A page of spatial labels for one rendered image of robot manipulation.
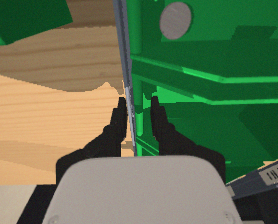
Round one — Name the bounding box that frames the green bin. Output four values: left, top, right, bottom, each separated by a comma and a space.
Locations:
136, 137, 265, 184
132, 61, 278, 163
0, 0, 73, 46
126, 0, 278, 83

